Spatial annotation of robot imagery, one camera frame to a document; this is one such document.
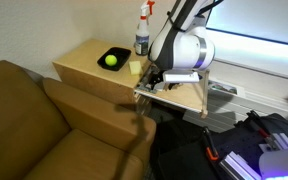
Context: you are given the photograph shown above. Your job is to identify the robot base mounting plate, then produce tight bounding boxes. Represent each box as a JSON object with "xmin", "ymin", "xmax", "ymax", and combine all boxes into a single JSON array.
[{"xmin": 217, "ymin": 131, "xmax": 288, "ymax": 180}]

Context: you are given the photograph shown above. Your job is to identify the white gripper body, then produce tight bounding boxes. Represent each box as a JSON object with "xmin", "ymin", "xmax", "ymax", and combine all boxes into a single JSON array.
[{"xmin": 150, "ymin": 66, "xmax": 200, "ymax": 90}]

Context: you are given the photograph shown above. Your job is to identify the wooden pull out table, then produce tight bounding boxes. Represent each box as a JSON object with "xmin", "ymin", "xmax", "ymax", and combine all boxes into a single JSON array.
[{"xmin": 134, "ymin": 66, "xmax": 209, "ymax": 118}]

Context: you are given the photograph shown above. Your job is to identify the brown leather armchair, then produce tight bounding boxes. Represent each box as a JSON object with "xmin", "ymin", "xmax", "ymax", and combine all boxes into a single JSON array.
[{"xmin": 0, "ymin": 60, "xmax": 156, "ymax": 180}]

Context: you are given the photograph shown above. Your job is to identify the colourful leaflet on heater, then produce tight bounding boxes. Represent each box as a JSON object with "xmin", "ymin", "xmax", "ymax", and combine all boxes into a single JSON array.
[{"xmin": 208, "ymin": 80, "xmax": 245, "ymax": 98}]

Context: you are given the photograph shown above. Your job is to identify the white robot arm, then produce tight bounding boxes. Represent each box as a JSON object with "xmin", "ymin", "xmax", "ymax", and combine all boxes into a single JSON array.
[{"xmin": 148, "ymin": 0, "xmax": 224, "ymax": 90}]

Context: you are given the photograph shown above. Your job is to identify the wooden nightstand cabinet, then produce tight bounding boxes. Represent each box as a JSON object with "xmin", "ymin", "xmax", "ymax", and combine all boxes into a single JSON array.
[{"xmin": 53, "ymin": 39, "xmax": 150, "ymax": 105}]

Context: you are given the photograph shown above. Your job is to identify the orange black clamp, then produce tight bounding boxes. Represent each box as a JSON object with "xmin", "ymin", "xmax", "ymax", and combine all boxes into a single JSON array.
[{"xmin": 203, "ymin": 127, "xmax": 219, "ymax": 161}]

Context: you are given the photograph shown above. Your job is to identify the yellow sponge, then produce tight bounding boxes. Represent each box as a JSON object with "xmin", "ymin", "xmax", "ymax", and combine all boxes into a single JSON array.
[{"xmin": 129, "ymin": 61, "xmax": 142, "ymax": 75}]

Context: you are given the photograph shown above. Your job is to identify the white window blind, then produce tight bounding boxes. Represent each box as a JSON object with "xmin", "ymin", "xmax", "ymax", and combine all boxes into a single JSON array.
[{"xmin": 207, "ymin": 0, "xmax": 288, "ymax": 44}]

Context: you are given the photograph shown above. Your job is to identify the green tennis ball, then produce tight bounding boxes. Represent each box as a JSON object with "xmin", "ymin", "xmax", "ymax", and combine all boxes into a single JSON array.
[{"xmin": 105, "ymin": 55, "xmax": 117, "ymax": 66}]

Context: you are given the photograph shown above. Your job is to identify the black plastic tray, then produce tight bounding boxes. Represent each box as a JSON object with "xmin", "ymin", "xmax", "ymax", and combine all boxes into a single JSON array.
[{"xmin": 97, "ymin": 47, "xmax": 131, "ymax": 71}]

